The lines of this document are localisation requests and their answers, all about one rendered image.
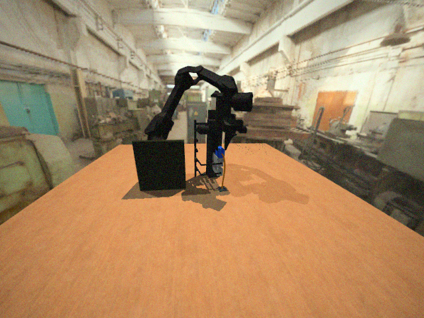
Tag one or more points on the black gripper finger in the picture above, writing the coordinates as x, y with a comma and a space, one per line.
215, 140
228, 138

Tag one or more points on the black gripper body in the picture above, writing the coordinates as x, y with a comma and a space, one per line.
206, 129

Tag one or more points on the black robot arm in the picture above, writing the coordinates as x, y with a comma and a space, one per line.
161, 124

